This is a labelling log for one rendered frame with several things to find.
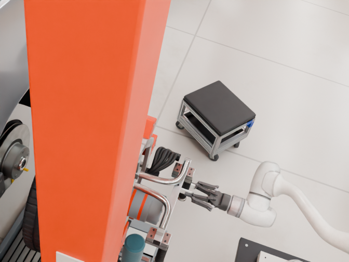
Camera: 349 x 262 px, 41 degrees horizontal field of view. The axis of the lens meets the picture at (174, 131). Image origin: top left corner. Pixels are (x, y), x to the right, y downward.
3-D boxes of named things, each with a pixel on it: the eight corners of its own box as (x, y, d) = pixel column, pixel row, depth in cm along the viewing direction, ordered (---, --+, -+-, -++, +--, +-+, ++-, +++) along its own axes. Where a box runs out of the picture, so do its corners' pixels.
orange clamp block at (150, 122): (133, 132, 194) (140, 112, 192) (151, 138, 194) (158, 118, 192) (130, 135, 188) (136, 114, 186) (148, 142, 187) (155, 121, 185)
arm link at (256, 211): (236, 219, 211) (245, 192, 213) (268, 231, 210) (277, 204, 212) (239, 219, 200) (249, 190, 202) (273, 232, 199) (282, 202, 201)
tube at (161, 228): (131, 183, 186) (134, 167, 178) (176, 199, 185) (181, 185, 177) (114, 218, 174) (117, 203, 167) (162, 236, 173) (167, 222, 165)
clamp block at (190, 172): (174, 168, 205) (176, 160, 201) (193, 175, 204) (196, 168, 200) (170, 177, 202) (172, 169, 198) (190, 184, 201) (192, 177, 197)
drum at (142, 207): (119, 190, 207) (122, 171, 196) (164, 206, 205) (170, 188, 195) (107, 215, 197) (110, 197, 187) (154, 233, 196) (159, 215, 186)
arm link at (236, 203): (240, 205, 213) (227, 200, 213) (245, 194, 206) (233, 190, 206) (236, 221, 207) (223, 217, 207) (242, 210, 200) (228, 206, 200)
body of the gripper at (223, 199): (224, 215, 207) (204, 208, 207) (228, 200, 212) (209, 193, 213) (229, 206, 201) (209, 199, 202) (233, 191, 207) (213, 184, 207)
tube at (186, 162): (147, 148, 200) (151, 132, 192) (189, 164, 198) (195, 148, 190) (133, 179, 188) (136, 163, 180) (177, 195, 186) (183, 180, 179)
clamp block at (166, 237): (148, 232, 182) (150, 225, 178) (170, 240, 182) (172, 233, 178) (144, 243, 179) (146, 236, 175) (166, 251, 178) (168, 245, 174)
